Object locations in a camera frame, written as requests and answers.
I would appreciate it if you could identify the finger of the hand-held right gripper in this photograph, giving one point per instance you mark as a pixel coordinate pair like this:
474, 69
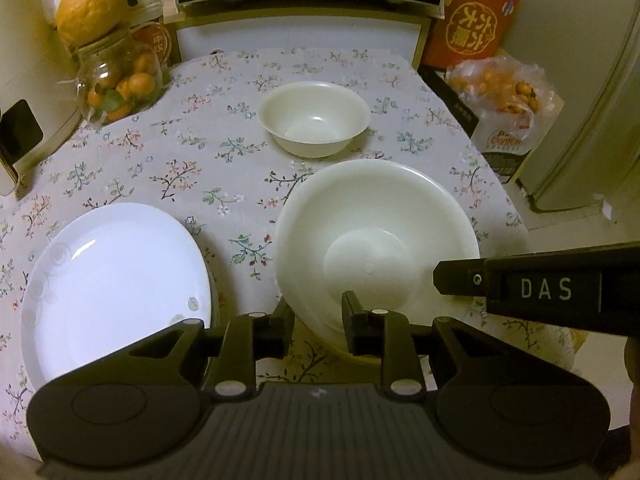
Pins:
457, 277

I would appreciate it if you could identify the white air fryer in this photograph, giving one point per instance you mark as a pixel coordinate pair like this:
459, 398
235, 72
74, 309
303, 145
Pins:
30, 60

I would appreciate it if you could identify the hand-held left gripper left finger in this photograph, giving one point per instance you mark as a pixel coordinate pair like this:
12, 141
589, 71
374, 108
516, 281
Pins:
277, 335

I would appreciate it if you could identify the cream ceramic bowl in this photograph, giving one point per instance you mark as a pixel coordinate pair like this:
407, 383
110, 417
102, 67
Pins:
312, 115
320, 340

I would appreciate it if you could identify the white ceramic bowl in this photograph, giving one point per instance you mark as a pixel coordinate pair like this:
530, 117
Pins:
375, 210

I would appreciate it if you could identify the white refrigerator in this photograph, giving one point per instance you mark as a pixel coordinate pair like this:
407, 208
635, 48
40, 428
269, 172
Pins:
585, 85

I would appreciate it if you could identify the plastic bag of oranges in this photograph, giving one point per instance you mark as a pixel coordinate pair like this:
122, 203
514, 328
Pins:
500, 90

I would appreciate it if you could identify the floral tablecloth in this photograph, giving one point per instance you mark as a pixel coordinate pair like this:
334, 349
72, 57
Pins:
200, 170

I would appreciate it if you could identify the red cardboard box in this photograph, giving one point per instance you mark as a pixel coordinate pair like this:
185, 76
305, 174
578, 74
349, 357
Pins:
470, 25

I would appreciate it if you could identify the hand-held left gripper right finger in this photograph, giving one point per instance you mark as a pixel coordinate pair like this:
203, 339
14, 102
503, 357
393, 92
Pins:
350, 330

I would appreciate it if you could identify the white plate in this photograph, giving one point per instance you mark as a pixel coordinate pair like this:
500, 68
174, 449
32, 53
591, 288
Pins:
115, 280

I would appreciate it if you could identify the glass jar of oranges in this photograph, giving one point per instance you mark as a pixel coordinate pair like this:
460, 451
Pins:
120, 85

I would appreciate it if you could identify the white labelled package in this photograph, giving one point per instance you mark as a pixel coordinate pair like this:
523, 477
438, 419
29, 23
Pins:
505, 137

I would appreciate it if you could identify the large orange with leaves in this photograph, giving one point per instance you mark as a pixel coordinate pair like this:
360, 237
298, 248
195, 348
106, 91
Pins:
90, 10

